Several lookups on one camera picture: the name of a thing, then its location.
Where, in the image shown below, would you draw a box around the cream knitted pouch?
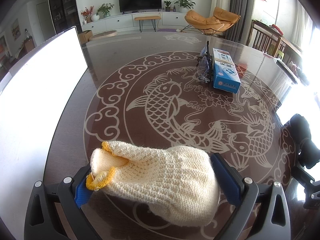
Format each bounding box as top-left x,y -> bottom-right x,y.
86,141 -> 220,226

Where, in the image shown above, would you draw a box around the blue white carton box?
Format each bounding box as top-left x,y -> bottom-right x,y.
213,48 -> 241,94

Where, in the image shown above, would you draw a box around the clear black glasses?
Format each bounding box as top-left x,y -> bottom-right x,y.
196,41 -> 213,83

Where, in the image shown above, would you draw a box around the dark wooden chair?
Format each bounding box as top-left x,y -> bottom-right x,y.
246,20 -> 285,59

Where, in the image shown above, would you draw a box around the white cardboard storage box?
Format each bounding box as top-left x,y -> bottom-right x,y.
1,28 -> 87,238

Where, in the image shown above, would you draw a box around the orange lounge chair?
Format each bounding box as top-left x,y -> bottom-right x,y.
181,7 -> 241,36

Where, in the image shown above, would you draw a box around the grey curtain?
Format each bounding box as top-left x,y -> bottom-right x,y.
225,0 -> 254,45

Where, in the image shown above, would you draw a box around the wooden side cabinet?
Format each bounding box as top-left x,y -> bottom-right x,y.
23,36 -> 35,53

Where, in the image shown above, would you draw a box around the purple floor mat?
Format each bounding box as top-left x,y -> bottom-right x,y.
157,28 -> 179,33

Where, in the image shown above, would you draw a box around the brown cardboard box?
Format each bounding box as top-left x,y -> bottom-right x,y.
78,30 -> 93,44

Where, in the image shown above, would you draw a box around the large green potted plant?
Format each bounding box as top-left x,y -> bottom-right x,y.
174,0 -> 196,14

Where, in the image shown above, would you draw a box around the round beige floor mat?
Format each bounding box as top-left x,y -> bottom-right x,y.
89,30 -> 118,41

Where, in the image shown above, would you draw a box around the small dark potted plant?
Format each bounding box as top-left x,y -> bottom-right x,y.
164,0 -> 171,12

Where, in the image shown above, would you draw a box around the small wooden bench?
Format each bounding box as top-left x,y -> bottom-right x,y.
133,15 -> 162,33

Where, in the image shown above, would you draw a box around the round white vase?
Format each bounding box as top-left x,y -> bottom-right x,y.
91,14 -> 100,22

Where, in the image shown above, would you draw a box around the red flower vase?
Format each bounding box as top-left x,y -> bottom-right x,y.
81,6 -> 94,24

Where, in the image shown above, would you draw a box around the white tv cabinet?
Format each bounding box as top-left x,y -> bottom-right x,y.
81,11 -> 188,34

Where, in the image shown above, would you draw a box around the green plant white pot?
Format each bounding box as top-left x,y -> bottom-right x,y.
97,3 -> 114,18

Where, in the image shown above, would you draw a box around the black flat television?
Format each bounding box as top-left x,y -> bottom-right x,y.
119,0 -> 162,12

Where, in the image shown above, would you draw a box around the dark glass display cabinet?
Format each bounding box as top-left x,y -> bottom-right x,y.
48,0 -> 82,34

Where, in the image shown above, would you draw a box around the framed wall painting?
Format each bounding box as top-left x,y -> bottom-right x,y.
11,19 -> 21,41

